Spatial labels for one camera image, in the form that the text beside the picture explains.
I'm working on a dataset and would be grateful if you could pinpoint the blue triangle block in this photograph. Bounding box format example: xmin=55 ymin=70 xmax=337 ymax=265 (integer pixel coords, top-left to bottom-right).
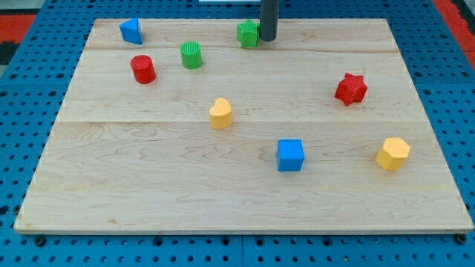
xmin=119 ymin=18 xmax=143 ymax=45

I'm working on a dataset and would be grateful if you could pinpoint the wooden board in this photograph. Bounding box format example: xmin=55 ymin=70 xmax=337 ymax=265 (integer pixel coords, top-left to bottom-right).
xmin=15 ymin=19 xmax=474 ymax=235

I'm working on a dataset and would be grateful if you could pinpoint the yellow heart block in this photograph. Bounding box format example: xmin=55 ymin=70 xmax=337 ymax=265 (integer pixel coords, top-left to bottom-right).
xmin=209 ymin=98 xmax=232 ymax=129

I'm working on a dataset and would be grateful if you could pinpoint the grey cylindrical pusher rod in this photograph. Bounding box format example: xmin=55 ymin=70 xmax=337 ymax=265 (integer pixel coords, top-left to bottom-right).
xmin=260 ymin=0 xmax=279 ymax=42

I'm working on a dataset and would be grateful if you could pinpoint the red cylinder block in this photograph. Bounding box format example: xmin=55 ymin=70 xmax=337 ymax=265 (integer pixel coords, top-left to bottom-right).
xmin=130 ymin=55 xmax=156 ymax=84

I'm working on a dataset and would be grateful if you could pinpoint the green cylinder block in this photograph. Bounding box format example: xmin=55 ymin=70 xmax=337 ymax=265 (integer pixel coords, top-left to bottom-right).
xmin=180 ymin=41 xmax=203 ymax=69

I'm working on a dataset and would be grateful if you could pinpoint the yellow hexagon block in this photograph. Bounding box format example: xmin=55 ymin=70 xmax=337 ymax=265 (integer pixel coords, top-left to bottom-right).
xmin=375 ymin=137 xmax=410 ymax=171

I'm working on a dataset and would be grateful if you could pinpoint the red star block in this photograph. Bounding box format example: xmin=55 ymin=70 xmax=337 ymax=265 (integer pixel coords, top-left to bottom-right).
xmin=334 ymin=73 xmax=368 ymax=106

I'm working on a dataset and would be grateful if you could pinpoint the blue cube block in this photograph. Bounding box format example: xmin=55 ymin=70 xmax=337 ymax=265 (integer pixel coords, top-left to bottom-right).
xmin=276 ymin=139 xmax=305 ymax=172

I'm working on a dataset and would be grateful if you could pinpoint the green star block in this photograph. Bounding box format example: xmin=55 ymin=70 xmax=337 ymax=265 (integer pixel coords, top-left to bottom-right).
xmin=237 ymin=19 xmax=260 ymax=48

